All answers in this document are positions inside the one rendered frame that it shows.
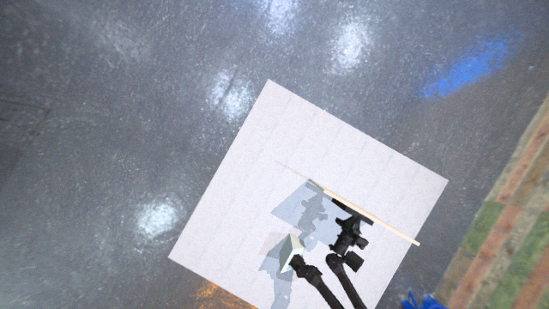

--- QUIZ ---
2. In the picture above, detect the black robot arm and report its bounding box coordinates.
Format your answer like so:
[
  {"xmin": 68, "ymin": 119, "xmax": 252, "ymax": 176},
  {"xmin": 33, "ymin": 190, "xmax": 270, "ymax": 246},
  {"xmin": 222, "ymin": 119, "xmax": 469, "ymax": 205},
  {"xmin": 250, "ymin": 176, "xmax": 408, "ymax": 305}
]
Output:
[{"xmin": 288, "ymin": 240, "xmax": 367, "ymax": 309}]

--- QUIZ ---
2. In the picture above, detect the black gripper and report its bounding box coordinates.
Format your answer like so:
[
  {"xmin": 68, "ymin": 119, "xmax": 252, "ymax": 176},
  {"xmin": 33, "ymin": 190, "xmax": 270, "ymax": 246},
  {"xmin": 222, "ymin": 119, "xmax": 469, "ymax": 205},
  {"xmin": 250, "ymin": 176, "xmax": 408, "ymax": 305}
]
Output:
[{"xmin": 335, "ymin": 215, "xmax": 369, "ymax": 247}]

